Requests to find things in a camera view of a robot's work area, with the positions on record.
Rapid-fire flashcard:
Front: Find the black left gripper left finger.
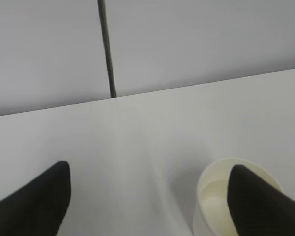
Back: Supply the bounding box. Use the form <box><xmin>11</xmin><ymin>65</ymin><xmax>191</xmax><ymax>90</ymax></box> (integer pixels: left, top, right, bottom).
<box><xmin>0</xmin><ymin>161</ymin><xmax>71</xmax><ymax>236</ymax></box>

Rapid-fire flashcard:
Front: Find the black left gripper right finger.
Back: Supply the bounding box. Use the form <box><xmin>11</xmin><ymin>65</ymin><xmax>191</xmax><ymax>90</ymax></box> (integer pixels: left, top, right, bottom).
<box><xmin>227</xmin><ymin>165</ymin><xmax>295</xmax><ymax>236</ymax></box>

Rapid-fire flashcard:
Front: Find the white paper cup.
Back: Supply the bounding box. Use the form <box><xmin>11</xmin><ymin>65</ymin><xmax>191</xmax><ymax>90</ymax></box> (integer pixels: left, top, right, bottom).
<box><xmin>192</xmin><ymin>158</ymin><xmax>283</xmax><ymax>236</ymax></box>

